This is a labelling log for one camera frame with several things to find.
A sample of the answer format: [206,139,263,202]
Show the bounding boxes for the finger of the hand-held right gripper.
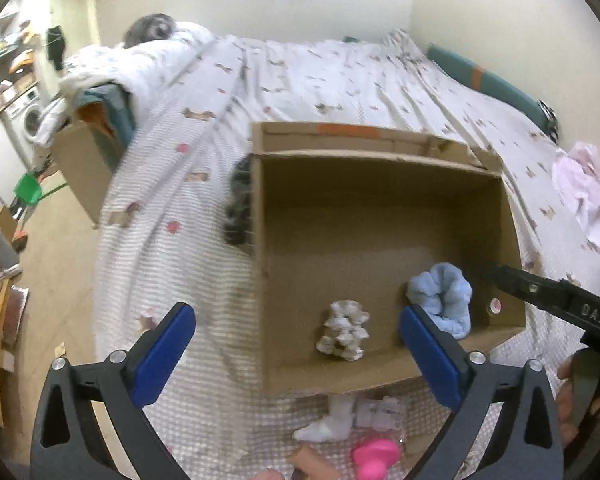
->
[472,261,571,313]

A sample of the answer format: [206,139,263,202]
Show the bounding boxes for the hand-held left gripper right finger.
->
[399,304,566,480]

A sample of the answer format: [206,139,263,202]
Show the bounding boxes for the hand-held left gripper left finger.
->
[30,302,197,480]

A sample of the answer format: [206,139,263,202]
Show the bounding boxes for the light blue scrunchie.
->
[406,262,473,339]

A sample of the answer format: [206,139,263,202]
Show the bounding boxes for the crinkled plastic packet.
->
[355,396,407,443]

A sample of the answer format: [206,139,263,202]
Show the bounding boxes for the white beige scrunchie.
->
[316,300,371,362]

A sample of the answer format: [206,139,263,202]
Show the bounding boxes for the pink soft toy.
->
[351,438,400,480]

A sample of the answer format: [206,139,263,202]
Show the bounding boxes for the white sock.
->
[293,395,356,442]

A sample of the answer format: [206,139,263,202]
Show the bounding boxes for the beige sock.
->
[286,447,342,480]

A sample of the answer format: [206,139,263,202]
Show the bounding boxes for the grey patterned scrunchie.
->
[223,155,255,247]

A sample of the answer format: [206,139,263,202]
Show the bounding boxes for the person's right hand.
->
[556,354,579,447]

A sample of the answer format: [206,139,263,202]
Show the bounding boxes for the pink white clothes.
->
[551,142,600,251]

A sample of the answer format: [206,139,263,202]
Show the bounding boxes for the black white patterned cloth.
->
[539,100,560,141]

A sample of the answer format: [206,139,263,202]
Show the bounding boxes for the grey cup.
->
[0,232,21,271]

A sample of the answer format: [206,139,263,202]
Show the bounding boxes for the teal mattress with orange stripe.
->
[75,44,556,161]

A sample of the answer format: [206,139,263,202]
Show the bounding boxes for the small cardboard box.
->
[52,122,126,228]

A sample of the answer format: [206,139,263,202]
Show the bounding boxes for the green dustpan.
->
[14,172,43,206]

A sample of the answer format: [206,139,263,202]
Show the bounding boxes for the white washing machine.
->
[2,87,48,148]

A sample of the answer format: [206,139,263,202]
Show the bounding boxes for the checked printed bed sheet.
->
[95,30,600,480]

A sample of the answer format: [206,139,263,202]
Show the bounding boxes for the white duvet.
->
[34,22,216,146]

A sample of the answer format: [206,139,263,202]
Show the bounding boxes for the black hanging garment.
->
[46,25,67,72]

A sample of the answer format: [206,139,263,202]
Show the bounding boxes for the grey striped pillow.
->
[124,12,173,47]

